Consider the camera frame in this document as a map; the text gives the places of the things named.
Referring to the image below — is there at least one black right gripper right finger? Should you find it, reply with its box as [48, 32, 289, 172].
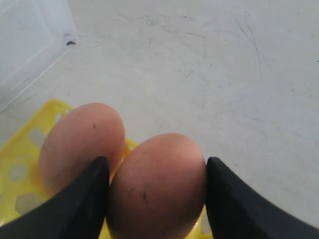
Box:
[206, 157, 319, 239]

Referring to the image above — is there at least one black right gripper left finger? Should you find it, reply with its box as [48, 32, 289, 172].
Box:
[0, 157, 109, 239]

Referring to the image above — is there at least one brown egg packed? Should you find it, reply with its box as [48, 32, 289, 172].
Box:
[39, 103, 126, 195]
[106, 133, 207, 239]

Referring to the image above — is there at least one yellow plastic egg tray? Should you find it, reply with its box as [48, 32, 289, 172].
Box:
[0, 99, 212, 239]

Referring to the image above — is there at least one clear plastic tray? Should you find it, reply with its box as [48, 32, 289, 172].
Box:
[0, 0, 78, 110]

